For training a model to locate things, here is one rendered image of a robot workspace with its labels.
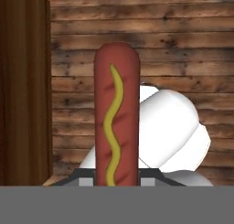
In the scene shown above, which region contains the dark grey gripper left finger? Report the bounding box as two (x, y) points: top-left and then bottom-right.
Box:
(52, 167), (97, 187)

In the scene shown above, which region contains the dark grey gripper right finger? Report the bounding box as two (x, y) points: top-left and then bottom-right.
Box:
(138, 167), (187, 187)

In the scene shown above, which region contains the brown wooden cupboard panel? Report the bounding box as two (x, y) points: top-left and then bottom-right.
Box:
(0, 0), (54, 187)

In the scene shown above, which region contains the red hot dog with mustard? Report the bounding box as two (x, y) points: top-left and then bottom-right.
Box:
(93, 41), (141, 187)

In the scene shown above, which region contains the white rounded object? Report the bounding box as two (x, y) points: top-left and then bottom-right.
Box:
(79, 82), (215, 187)

